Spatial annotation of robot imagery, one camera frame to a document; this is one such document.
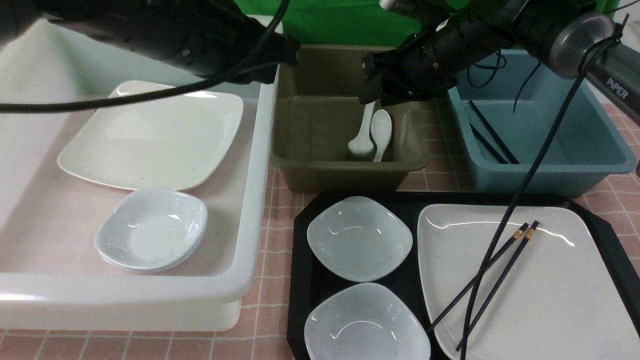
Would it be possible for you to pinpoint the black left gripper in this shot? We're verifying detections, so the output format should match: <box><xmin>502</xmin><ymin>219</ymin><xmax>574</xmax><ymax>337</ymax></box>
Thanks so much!
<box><xmin>199</xmin><ymin>20</ymin><xmax>301</xmax><ymax>85</ymax></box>

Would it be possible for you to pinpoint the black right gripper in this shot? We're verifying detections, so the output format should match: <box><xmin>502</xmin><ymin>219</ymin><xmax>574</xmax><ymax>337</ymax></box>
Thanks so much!
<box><xmin>359</xmin><ymin>22</ymin><xmax>481</xmax><ymax>106</ymax></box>

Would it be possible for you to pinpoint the white plastic spoon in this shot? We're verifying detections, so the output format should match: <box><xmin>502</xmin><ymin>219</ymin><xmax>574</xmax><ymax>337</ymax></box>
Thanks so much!
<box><xmin>348</xmin><ymin>101</ymin><xmax>376</xmax><ymax>157</ymax></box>

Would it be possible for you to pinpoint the white small bowl tray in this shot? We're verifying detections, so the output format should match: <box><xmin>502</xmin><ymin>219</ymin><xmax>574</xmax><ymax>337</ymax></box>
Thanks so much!
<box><xmin>306</xmin><ymin>196</ymin><xmax>413</xmax><ymax>283</ymax></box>
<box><xmin>304</xmin><ymin>282</ymin><xmax>432</xmax><ymax>360</ymax></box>

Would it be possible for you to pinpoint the large white square plate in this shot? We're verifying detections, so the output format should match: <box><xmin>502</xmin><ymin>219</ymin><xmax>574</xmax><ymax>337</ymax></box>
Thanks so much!
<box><xmin>417</xmin><ymin>203</ymin><xmax>640</xmax><ymax>360</ymax></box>

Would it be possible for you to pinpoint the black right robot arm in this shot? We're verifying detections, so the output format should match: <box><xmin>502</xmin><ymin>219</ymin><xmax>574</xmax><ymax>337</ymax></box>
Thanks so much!
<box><xmin>359</xmin><ymin>0</ymin><xmax>639</xmax><ymax>123</ymax></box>

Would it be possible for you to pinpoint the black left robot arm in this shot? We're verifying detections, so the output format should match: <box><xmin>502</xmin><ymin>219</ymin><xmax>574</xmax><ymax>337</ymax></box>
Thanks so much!
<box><xmin>0</xmin><ymin>0</ymin><xmax>266</xmax><ymax>79</ymax></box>

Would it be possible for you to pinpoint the white square plate in bin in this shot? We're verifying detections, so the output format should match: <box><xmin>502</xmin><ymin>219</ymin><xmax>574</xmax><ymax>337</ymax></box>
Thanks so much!
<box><xmin>57</xmin><ymin>90</ymin><xmax>244</xmax><ymax>191</ymax></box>

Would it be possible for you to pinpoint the green backdrop cloth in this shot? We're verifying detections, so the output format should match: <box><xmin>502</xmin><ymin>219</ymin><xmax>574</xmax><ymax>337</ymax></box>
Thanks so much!
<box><xmin>233</xmin><ymin>0</ymin><xmax>619</xmax><ymax>48</ymax></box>

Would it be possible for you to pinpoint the olive green plastic bin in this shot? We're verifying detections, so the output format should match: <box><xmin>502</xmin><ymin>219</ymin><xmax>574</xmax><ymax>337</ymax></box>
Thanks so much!
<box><xmin>270</xmin><ymin>44</ymin><xmax>430</xmax><ymax>193</ymax></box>

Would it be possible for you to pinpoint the white spoon in green bin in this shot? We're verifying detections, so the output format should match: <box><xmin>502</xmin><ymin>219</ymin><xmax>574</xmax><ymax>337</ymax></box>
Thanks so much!
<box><xmin>370</xmin><ymin>109</ymin><xmax>393</xmax><ymax>163</ymax></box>

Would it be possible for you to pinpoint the black chopstick in blue bin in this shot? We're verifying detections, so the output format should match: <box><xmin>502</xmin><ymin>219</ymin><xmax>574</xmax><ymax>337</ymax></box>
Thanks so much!
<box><xmin>468</xmin><ymin>100</ymin><xmax>520</xmax><ymax>164</ymax></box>

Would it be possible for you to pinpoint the blue plastic bin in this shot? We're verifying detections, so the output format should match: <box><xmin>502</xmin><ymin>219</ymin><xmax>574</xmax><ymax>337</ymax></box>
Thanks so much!
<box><xmin>448</xmin><ymin>49</ymin><xmax>637</xmax><ymax>198</ymax></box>

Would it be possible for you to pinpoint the black serving tray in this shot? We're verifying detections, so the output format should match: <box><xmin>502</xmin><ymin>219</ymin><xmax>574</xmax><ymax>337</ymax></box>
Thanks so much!
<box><xmin>286</xmin><ymin>191</ymin><xmax>640</xmax><ymax>360</ymax></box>

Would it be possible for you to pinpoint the pink checkered tablecloth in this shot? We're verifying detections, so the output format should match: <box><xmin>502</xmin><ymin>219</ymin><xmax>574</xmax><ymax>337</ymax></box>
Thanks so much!
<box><xmin>0</xmin><ymin>98</ymin><xmax>640</xmax><ymax>360</ymax></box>

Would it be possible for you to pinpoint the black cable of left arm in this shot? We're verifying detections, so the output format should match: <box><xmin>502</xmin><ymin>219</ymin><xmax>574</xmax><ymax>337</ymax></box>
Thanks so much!
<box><xmin>0</xmin><ymin>0</ymin><xmax>291</xmax><ymax>114</ymax></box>

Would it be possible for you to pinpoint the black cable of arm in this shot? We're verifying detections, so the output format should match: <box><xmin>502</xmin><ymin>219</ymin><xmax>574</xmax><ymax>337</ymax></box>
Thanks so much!
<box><xmin>0</xmin><ymin>0</ymin><xmax>291</xmax><ymax>114</ymax></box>
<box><xmin>459</xmin><ymin>15</ymin><xmax>630</xmax><ymax>360</ymax></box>

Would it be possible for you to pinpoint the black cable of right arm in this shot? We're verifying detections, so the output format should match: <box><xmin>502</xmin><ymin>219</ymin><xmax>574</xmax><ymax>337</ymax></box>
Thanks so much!
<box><xmin>459</xmin><ymin>15</ymin><xmax>630</xmax><ymax>360</ymax></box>

